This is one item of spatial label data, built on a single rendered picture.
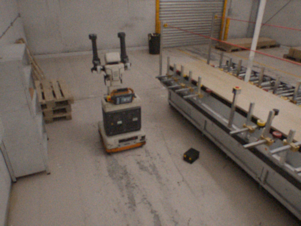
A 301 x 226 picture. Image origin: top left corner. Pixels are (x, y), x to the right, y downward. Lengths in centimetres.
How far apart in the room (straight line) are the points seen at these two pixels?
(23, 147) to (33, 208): 72
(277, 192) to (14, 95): 312
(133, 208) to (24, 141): 152
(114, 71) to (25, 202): 200
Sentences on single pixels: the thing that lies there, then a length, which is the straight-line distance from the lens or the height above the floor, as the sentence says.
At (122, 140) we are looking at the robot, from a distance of 347.
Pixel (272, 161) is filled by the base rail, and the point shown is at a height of 70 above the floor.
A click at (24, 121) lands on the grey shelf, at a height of 85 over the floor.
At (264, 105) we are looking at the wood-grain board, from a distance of 331.
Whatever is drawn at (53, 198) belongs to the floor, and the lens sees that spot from 316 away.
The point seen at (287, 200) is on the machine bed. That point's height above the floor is 17.
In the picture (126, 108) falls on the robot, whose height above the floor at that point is 71.
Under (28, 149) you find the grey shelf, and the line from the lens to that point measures 326.
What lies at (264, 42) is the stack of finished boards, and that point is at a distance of 1117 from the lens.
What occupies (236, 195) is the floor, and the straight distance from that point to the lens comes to 317.
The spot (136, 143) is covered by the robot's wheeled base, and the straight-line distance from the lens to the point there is 360.
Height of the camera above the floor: 221
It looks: 28 degrees down
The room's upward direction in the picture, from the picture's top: straight up
